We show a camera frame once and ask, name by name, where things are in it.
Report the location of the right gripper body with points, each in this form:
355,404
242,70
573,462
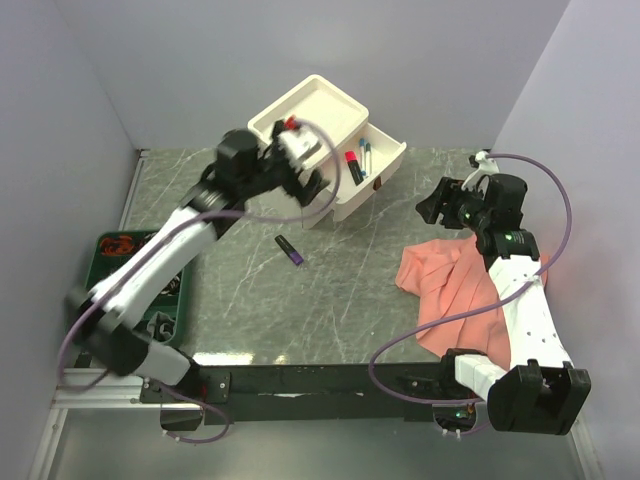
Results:
466,210

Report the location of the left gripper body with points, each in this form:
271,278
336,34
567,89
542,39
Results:
276,169

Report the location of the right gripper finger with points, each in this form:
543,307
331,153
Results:
430,209
446,189

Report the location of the black pink highlighter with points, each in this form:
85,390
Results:
354,167

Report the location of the white top drawer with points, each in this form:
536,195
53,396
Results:
387,154

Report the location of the green cap white marker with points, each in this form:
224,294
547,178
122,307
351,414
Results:
368,159

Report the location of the black purple highlighter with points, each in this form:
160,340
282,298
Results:
289,250

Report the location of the blue cap white marker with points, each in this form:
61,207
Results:
362,151

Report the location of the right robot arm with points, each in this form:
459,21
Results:
541,392

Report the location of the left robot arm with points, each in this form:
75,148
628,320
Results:
103,319

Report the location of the white drawer cabinet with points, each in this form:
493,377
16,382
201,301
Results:
339,116

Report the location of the pink cloth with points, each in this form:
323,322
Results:
449,277

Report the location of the orange rubber bands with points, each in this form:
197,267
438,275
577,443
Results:
120,245

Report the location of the green compartment tray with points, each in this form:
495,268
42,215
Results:
174,298

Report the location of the black base bar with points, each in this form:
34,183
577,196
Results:
251,393

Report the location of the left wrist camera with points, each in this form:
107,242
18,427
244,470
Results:
299,142

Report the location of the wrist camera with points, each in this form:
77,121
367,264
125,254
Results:
299,142
483,166

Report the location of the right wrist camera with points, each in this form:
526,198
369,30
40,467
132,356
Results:
483,166

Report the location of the aluminium rail frame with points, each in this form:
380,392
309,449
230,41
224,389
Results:
107,383

